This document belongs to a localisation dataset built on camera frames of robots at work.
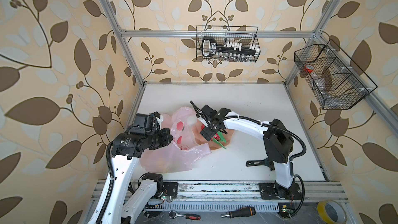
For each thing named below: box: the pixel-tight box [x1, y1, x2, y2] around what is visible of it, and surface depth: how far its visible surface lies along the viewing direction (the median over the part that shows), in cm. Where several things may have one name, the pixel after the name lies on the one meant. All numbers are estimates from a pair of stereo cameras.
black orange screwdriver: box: [220, 206, 257, 219], surface depth 68 cm
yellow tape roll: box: [317, 199, 347, 224], surface depth 68 cm
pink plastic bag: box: [139, 106, 212, 174], surface depth 75 cm
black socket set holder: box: [201, 36, 261, 58], surface depth 84 cm
